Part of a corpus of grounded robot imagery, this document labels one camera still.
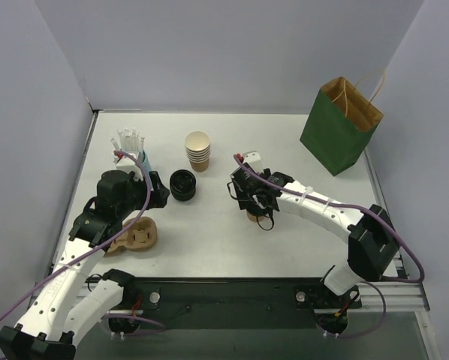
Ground brown paper coffee cup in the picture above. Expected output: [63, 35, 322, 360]
[246, 211, 265, 223]

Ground brown cardboard cup carrier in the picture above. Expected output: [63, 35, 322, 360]
[106, 217, 158, 257]

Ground green paper bag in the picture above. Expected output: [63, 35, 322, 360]
[300, 76, 384, 176]

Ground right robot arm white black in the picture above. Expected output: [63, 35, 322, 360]
[231, 168, 399, 306]

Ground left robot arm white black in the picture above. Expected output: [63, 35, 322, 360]
[0, 170, 170, 359]

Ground stack of black lids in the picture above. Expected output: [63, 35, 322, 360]
[170, 169, 197, 202]

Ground blue straw holder cup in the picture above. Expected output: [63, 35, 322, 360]
[140, 151, 152, 173]

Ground white wrapped straws bundle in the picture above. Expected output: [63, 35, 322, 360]
[110, 127, 145, 153]

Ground stack of paper cups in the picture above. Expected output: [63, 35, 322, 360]
[185, 131, 211, 172]

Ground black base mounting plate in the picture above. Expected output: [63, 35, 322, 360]
[111, 277, 362, 334]

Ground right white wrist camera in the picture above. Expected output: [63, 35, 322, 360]
[237, 151, 264, 174]

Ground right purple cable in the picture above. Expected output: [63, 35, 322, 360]
[236, 154, 425, 283]

